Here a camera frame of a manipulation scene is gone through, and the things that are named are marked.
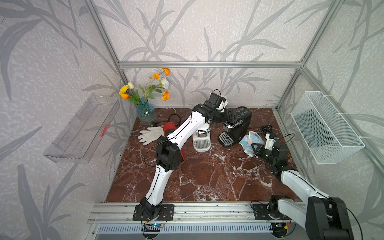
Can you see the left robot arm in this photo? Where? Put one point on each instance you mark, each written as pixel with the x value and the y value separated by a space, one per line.
pixel 169 152

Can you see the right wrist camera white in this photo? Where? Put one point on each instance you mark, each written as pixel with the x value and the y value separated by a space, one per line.
pixel 270 141

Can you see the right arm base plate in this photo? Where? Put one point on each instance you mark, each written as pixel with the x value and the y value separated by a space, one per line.
pixel 263 212

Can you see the clear plastic wall shelf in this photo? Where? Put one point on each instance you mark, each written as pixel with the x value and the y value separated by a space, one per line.
pixel 79 140

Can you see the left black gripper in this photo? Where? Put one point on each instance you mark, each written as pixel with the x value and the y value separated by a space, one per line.
pixel 225 119

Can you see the white wire mesh basket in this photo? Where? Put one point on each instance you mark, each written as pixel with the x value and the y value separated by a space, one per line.
pixel 329 137

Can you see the blue glass vase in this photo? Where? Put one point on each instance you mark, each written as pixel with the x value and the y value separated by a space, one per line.
pixel 146 112

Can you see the orange yellow artificial flowers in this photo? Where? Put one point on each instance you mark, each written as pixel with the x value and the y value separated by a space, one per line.
pixel 158 83

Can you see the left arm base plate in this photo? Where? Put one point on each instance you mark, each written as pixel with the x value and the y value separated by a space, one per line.
pixel 163 212

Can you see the white coffee machine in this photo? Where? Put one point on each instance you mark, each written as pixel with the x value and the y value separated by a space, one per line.
pixel 202 138

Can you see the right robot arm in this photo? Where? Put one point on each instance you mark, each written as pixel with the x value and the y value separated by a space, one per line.
pixel 323 217

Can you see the blue pink patterned cloth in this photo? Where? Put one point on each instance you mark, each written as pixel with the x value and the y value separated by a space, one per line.
pixel 249 139

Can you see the aluminium front rail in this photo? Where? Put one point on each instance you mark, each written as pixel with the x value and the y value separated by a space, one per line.
pixel 184 212

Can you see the white glove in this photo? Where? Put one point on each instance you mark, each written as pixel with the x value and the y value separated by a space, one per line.
pixel 150 134

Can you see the black coffee machine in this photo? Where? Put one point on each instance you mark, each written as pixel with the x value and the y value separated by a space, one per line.
pixel 236 129

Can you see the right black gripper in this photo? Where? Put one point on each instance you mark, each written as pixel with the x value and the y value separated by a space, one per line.
pixel 258 151

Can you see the red coffee machine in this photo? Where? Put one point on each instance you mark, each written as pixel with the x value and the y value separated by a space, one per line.
pixel 169 128

